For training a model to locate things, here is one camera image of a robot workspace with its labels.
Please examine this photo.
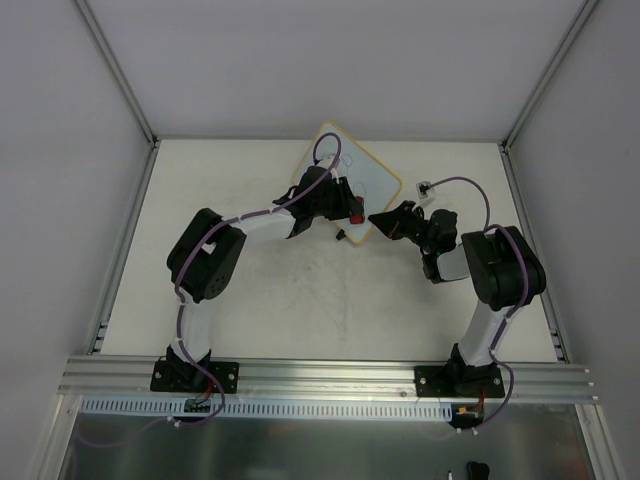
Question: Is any yellow framed whiteboard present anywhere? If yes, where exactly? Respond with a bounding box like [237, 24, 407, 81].
[292, 121, 403, 245]

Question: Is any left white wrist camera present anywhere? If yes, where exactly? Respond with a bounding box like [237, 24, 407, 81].
[318, 154, 348, 179]

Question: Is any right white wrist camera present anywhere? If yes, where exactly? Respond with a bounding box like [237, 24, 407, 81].
[416, 181, 435, 203]

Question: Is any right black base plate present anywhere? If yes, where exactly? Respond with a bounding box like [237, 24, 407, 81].
[413, 364, 505, 399]

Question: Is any left aluminium frame post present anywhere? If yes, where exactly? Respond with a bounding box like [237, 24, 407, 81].
[71, 0, 158, 147]

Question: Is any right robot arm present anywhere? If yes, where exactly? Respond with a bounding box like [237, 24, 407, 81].
[369, 201, 546, 399]

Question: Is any aluminium frame post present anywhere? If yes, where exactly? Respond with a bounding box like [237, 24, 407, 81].
[71, 0, 158, 147]
[501, 0, 601, 152]

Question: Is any right aluminium frame post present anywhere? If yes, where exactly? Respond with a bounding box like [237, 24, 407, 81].
[501, 0, 601, 152]

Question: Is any slotted white cable duct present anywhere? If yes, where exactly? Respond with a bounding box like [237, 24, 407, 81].
[79, 396, 453, 423]

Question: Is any black object at bottom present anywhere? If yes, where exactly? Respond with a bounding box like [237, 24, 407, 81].
[467, 461, 491, 480]

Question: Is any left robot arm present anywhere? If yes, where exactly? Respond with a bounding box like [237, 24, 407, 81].
[150, 166, 364, 394]

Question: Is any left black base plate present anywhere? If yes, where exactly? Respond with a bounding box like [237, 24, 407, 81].
[149, 358, 240, 394]

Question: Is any red black whiteboard eraser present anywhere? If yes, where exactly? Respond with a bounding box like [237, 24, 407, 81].
[349, 196, 365, 225]

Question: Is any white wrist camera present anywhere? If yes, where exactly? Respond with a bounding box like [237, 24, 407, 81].
[318, 154, 348, 179]
[416, 181, 435, 203]

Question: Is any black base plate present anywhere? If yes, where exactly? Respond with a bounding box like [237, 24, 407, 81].
[149, 358, 240, 394]
[413, 364, 505, 399]

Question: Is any aluminium mounting rail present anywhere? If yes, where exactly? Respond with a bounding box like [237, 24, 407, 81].
[57, 355, 600, 404]

